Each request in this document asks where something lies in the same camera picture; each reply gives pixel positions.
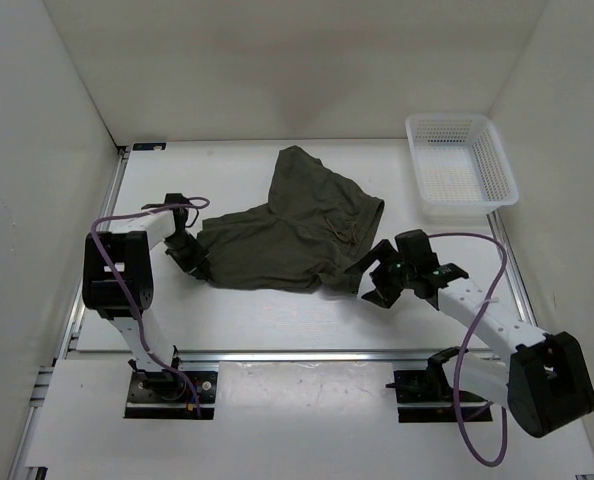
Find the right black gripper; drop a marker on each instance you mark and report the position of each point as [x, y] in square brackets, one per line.
[383, 294]

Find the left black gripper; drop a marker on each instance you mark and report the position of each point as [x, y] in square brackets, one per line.
[192, 265]

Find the olive green shorts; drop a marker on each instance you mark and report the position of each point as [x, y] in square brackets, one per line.
[313, 227]

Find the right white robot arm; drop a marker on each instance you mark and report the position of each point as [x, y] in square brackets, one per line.
[540, 378]

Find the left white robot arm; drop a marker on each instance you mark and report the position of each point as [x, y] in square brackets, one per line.
[118, 283]

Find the white perforated plastic basket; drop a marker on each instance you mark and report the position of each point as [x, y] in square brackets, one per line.
[460, 165]

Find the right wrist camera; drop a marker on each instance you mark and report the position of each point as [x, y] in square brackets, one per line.
[415, 249]

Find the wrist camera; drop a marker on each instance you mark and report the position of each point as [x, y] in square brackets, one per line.
[174, 201]
[415, 249]

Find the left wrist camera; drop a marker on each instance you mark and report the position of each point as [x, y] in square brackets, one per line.
[174, 201]

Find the front aluminium rail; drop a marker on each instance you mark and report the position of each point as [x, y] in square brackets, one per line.
[353, 355]

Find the aluminium rail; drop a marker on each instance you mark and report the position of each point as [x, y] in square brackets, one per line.
[70, 333]
[353, 355]
[507, 250]

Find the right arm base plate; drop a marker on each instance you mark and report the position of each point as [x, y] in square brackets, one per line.
[417, 404]

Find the right aluminium rail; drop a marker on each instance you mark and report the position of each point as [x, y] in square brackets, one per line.
[507, 250]

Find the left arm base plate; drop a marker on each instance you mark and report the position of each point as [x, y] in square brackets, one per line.
[197, 390]

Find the left aluminium rail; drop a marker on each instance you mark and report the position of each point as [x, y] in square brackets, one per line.
[70, 333]

